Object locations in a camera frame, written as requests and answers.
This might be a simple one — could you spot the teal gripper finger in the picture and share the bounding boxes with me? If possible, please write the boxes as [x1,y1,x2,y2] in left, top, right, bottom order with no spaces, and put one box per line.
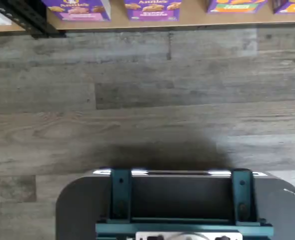
[109,168,133,223]
[230,168,260,223]

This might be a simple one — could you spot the purple Annie's box pink patch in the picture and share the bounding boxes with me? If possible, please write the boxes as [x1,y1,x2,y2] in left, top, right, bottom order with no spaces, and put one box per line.
[41,0,112,22]

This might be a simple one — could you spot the wooden shelf board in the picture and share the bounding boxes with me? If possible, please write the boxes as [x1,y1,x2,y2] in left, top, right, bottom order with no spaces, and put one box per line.
[46,0,295,31]

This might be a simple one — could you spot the black metal shelf rack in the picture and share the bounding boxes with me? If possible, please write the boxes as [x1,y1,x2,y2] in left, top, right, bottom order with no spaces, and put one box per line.
[0,0,38,38]
[12,0,67,39]

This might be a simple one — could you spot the purple Annie's box green patch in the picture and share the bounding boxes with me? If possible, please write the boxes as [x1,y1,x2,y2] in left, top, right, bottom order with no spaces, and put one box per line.
[206,0,269,15]

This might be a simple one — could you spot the purple Annie's box orange patch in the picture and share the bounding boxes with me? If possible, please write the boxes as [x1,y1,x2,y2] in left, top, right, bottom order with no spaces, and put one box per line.
[272,0,295,15]

